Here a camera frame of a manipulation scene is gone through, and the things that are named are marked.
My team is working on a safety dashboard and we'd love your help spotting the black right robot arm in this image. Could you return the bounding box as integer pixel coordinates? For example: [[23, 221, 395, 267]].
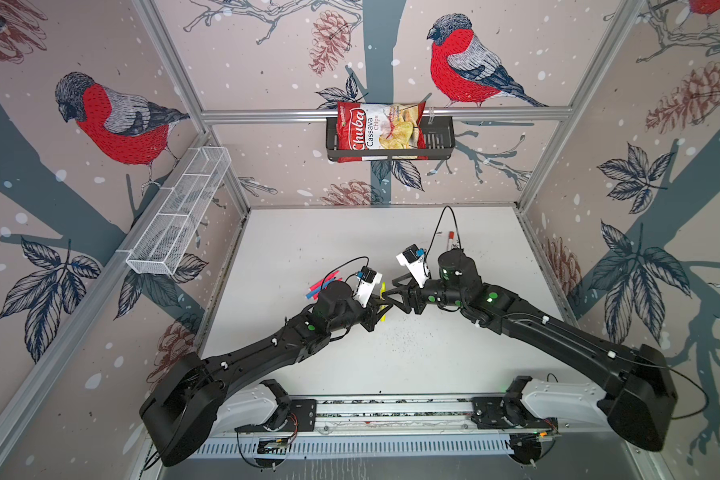
[[384, 245, 678, 452]]

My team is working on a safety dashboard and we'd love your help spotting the aluminium mounting rail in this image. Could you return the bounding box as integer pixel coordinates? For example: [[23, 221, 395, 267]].
[[146, 392, 646, 439]]

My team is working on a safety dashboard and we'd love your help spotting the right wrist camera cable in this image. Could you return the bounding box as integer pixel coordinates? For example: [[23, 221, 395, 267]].
[[425, 205, 464, 256]]

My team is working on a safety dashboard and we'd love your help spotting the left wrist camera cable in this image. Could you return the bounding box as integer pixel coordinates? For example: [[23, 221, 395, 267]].
[[319, 256, 370, 289]]

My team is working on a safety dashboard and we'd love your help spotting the blue highlighter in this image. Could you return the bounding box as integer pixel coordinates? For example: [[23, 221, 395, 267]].
[[305, 278, 336, 299]]

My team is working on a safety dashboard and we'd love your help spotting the white perforated cable duct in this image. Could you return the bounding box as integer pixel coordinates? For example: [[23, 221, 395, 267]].
[[163, 435, 512, 461]]

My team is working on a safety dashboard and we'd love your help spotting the lower pink highlighter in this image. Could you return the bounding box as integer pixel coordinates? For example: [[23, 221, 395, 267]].
[[312, 274, 336, 292]]

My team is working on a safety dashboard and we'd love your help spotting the black wall basket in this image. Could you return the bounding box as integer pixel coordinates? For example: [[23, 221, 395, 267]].
[[325, 116, 455, 163]]

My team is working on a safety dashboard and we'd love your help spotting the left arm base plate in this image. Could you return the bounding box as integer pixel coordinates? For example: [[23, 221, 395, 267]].
[[234, 399, 317, 433]]

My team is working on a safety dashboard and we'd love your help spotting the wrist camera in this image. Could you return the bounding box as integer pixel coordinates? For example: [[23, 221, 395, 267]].
[[354, 266, 382, 308], [396, 244, 430, 288]]

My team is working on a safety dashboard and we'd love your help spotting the white wire mesh shelf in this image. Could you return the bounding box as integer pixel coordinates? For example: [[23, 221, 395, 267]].
[[126, 146, 231, 275]]

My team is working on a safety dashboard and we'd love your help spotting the pink highlighter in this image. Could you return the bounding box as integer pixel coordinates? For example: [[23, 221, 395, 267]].
[[311, 271, 337, 290], [312, 274, 336, 292]]

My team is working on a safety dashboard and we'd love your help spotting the red cassava chips bag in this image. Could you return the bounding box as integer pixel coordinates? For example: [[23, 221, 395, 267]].
[[336, 102, 426, 152]]

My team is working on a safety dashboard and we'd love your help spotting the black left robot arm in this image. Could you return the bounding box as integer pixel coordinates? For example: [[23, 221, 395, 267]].
[[139, 281, 398, 467]]

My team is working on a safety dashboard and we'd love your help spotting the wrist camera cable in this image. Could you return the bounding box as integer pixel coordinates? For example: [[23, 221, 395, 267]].
[[425, 205, 464, 256], [319, 256, 370, 289]]

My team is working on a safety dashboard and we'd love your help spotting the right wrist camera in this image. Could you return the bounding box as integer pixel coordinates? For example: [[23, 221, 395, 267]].
[[396, 244, 430, 288]]

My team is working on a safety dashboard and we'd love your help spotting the upper pink highlighter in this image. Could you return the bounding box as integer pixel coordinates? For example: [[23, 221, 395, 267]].
[[311, 271, 337, 290]]

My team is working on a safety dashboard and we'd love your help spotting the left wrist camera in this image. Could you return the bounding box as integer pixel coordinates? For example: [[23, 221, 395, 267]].
[[354, 266, 382, 308]]

